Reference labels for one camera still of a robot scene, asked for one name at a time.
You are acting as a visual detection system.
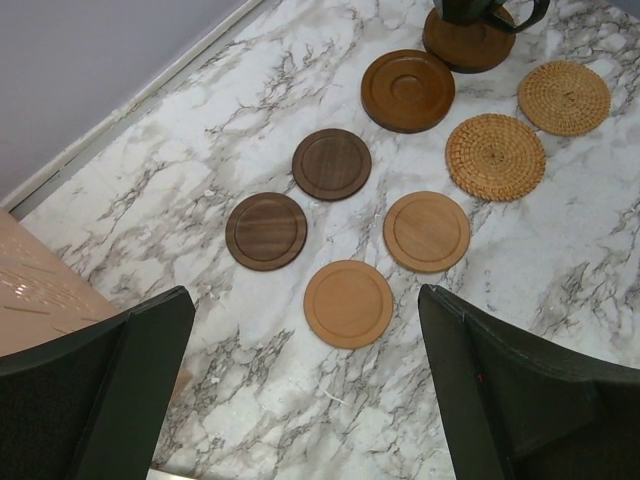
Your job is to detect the light beech wooden coaster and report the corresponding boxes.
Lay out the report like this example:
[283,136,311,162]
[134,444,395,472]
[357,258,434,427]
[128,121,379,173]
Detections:
[303,260,394,349]

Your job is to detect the dark walnut coaster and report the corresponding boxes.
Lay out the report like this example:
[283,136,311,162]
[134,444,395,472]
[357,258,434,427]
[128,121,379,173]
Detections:
[225,192,308,271]

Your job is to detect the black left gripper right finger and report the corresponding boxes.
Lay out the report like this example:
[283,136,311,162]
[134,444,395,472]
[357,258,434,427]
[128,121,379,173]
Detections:
[418,284,639,479]

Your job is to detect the white cup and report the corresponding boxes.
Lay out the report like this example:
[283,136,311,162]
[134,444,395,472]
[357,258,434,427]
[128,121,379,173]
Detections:
[434,0,550,34]

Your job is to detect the woven rattan coaster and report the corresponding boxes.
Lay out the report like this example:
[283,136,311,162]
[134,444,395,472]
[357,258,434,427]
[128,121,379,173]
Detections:
[445,113,546,202]
[517,61,611,137]

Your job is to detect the peach plastic file organizer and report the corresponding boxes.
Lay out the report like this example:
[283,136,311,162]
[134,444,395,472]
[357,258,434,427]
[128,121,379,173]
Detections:
[1,212,195,422]

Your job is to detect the brown ringed wooden saucer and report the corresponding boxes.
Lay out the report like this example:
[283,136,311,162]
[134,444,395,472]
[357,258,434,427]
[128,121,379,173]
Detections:
[361,49,456,134]

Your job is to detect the dark brown wooden coaster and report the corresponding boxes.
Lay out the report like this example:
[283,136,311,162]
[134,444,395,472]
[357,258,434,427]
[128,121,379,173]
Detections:
[292,128,372,201]

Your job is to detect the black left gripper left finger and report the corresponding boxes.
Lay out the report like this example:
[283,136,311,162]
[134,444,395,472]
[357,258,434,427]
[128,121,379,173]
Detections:
[1,286,195,479]

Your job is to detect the light brown wooden coaster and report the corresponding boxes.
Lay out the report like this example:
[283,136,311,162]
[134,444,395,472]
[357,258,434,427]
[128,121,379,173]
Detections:
[383,191,471,273]

